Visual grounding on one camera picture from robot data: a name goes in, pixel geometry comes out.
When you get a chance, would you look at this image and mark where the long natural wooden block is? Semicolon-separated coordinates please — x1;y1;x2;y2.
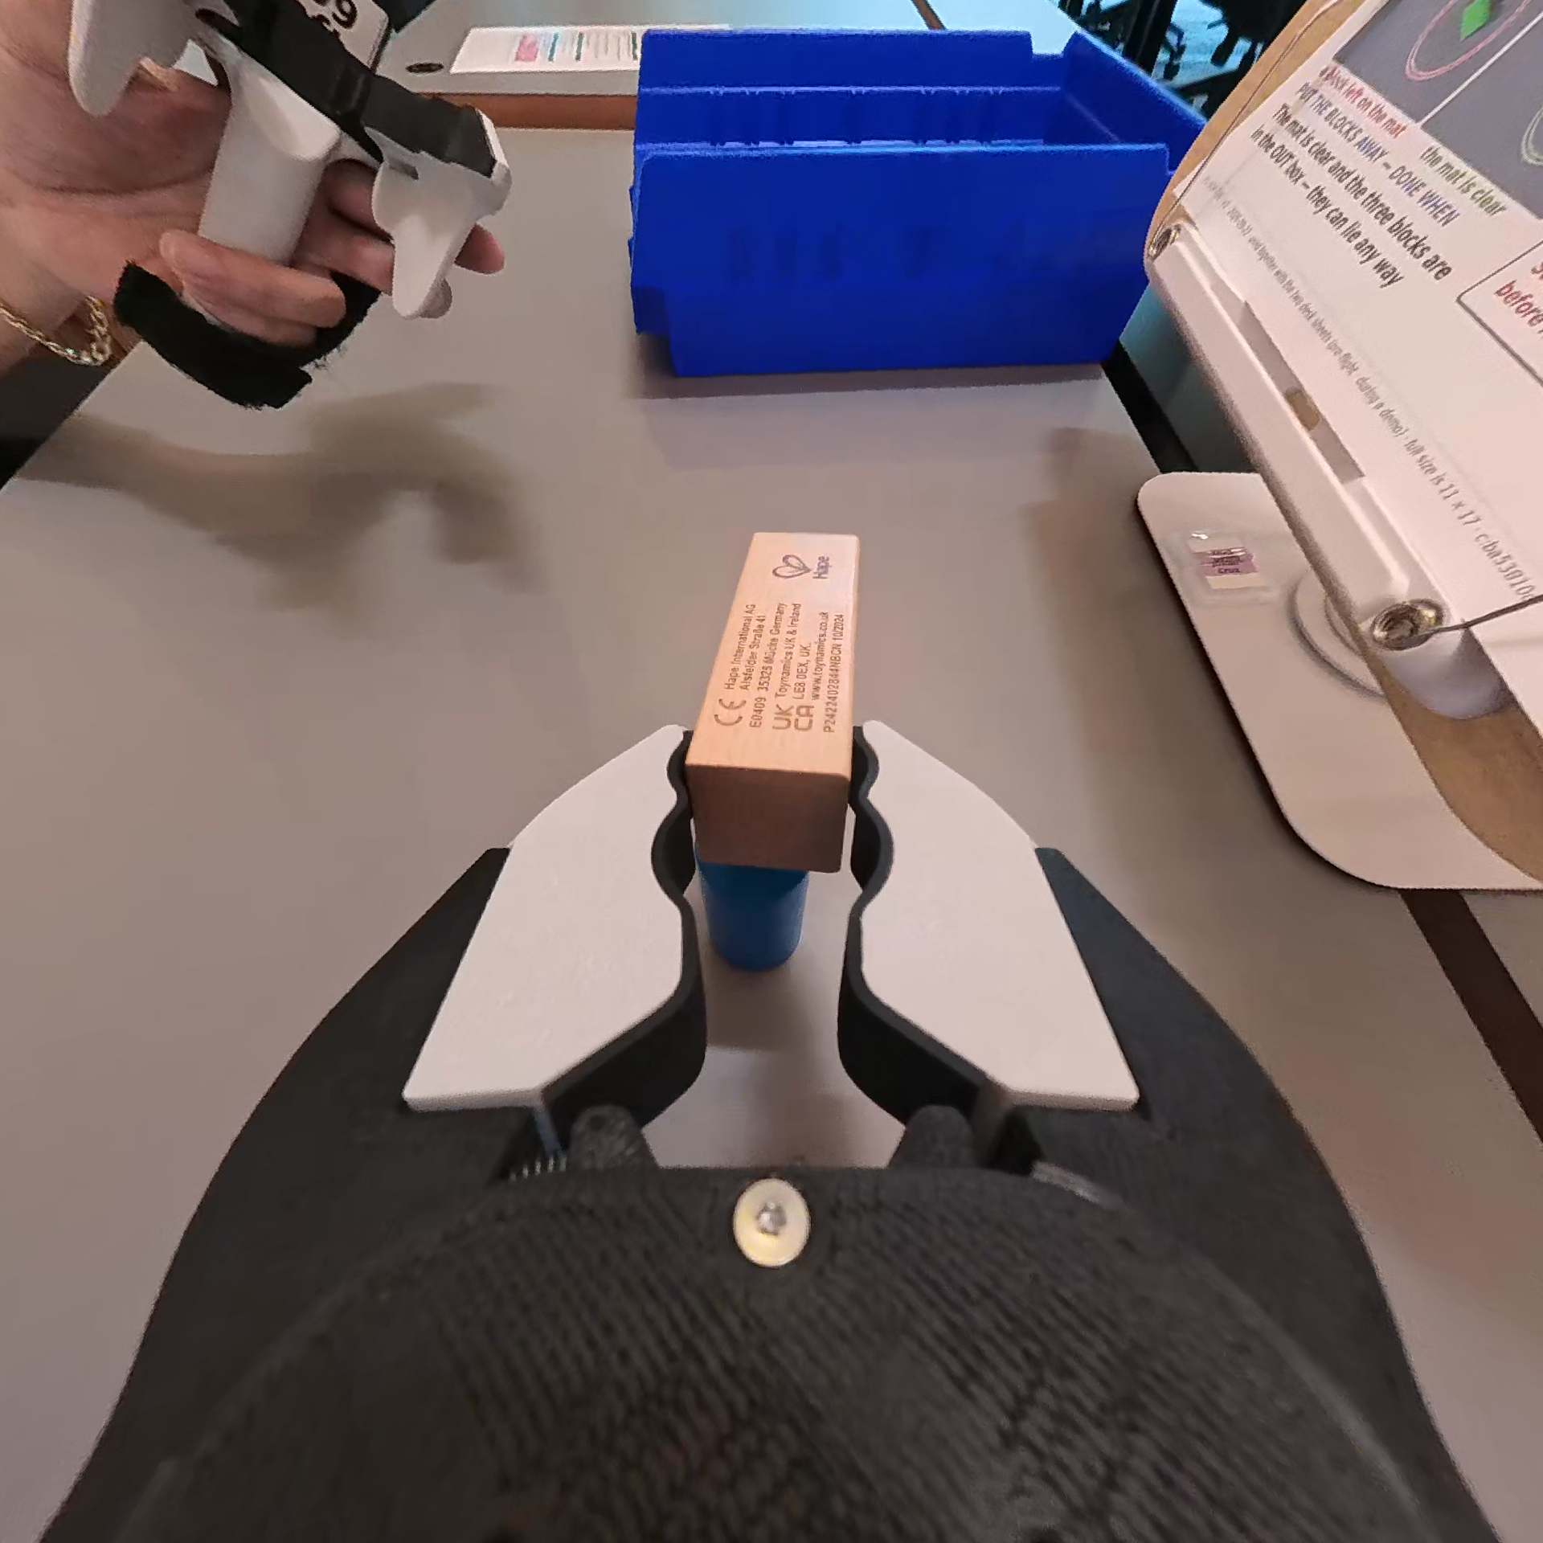
684;533;862;873

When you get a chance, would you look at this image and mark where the blue wooden cylinder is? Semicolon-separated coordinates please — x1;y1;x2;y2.
695;844;806;972

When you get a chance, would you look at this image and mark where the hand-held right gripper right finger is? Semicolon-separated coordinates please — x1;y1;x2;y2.
837;721;1140;1136

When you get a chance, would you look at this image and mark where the white printed paper sheet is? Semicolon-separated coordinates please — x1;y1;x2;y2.
455;25;732;102

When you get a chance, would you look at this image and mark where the black office chair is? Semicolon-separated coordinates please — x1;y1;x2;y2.
1204;0;1285;72

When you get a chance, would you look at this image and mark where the large blue plastic bin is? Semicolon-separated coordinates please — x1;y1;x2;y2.
625;26;1206;379

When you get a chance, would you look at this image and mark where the gold chain bracelet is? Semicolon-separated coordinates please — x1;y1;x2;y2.
0;296;115;370

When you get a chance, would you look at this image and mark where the instruction sign board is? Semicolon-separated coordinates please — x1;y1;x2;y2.
1142;0;1543;882

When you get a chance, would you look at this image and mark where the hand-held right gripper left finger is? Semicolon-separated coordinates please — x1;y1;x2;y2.
400;724;708;1136

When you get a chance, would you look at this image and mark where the small clear sticker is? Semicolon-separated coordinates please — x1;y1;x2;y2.
1186;528;1281;596

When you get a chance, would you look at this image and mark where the white sign stand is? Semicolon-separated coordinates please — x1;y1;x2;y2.
1136;230;1543;892

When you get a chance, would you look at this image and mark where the person's left hand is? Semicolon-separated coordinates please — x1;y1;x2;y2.
0;0;508;370

